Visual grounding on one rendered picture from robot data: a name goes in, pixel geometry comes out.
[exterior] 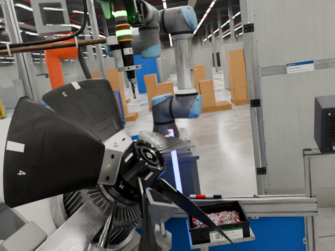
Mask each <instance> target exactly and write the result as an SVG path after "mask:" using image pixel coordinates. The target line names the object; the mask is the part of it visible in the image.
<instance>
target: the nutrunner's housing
mask: <svg viewBox="0 0 335 251"><path fill-rule="evenodd" d="M119 43H120V45H121V53H122V59H123V63H124V67H126V66H133V65H135V62H134V53H133V47H132V40H128V41H121V42H119ZM126 74H127V79H134V78H135V77H136V76H135V70H129V71H126Z"/></svg>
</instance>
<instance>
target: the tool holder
mask: <svg viewBox="0 0 335 251"><path fill-rule="evenodd" d="M106 46H107V47H108V52H111V51H112V52H113V55H114V60H115V66H116V68H118V72H123V71H129V70H136V69H142V65H133V66H126V67H124V64H123V59H122V53H121V45H120V44H118V41H117V37H116V36H112V37H106Z"/></svg>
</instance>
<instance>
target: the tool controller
mask: <svg viewBox="0 0 335 251"><path fill-rule="evenodd" d="M314 139H315V142H316V144H317V146H318V148H319V150H320V152H321V153H328V152H335V95H328V96H319V97H315V118H314Z"/></svg>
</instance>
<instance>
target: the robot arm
mask: <svg viewBox="0 0 335 251"><path fill-rule="evenodd" d="M124 1H125V7H126V13H127V19H128V24H129V25H130V26H134V27H133V28H132V29H131V32H132V38H133V40H132V47H133V53H134V55H141V57H142V59H153V58H159V57H160V56H161V45H160V36H159V35H163V34H170V37H171V38H172V39H173V40H174V52H175V64H176V77H177V91H176V92H175V96H174V97H173V95H172V94H171V93H170V94H164V95H160V96H156V97H153V98H152V99H151V107H152V115H153V123H154V126H153V131H152V132H157V133H162V134H167V132H168V128H173V131H174V136H175V137H177V138H179V137H180V134H179V130H178V128H177V126H176V124H175V119H193V118H197V117H199V116H200V114H201V110H202V96H201V95H199V94H198V91H197V90H196V89H195V87H194V73H193V58H192V43H191V39H192V37H193V36H194V31H196V30H197V18H196V14H195V12H194V10H193V8H192V7H191V6H189V5H187V6H180V7H174V8H168V9H162V10H159V11H158V10H157V9H156V7H154V6H153V5H151V4H148V3H147V2H145V1H143V0H124ZM96 2H98V3H99V4H100V5H101V7H102V10H103V13H104V16H105V18H107V19H109V18H110V17H111V15H110V8H109V0H96Z"/></svg>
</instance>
